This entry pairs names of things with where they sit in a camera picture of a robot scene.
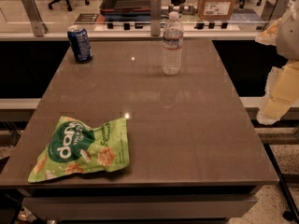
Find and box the blue pepsi can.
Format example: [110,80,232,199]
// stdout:
[67,25,93,63]

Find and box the middle metal railing post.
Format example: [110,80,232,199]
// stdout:
[150,0,161,36]

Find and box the green rice chip bag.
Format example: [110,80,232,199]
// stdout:
[27,117,130,183]

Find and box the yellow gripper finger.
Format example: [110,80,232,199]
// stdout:
[256,60,299,125]
[255,19,281,46]

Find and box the dark tray cart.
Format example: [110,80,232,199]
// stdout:
[100,0,150,15]

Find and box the right metal railing post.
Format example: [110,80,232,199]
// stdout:
[261,0,290,27]

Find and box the brown cardboard box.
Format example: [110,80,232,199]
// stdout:
[197,0,236,20]

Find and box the left metal railing post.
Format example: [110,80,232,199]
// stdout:
[21,0,48,37]

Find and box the clear plastic water bottle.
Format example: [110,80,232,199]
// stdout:
[162,11,184,76]

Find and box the metal railing post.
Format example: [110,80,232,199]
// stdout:
[261,0,290,27]
[21,0,48,37]
[150,0,161,36]

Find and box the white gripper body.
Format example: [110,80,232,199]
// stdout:
[276,0,299,60]

